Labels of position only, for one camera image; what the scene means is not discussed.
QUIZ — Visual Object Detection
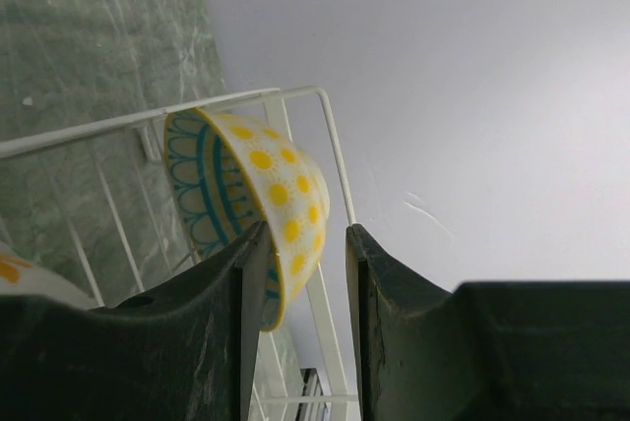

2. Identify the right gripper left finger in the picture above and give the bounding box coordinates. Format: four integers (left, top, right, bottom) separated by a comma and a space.
1, 221, 272, 420

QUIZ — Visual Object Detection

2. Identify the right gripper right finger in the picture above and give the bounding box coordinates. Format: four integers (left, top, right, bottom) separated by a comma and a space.
346, 224, 629, 420

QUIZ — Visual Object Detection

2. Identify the yellow sun teal bowl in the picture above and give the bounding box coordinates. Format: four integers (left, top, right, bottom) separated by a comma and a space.
163, 108, 330, 331

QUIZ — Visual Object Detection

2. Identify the orange flower bowl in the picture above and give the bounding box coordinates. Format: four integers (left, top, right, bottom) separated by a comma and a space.
0, 242, 99, 310

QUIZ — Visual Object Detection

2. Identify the white wire dish rack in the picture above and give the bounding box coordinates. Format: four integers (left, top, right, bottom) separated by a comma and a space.
1, 87, 358, 420

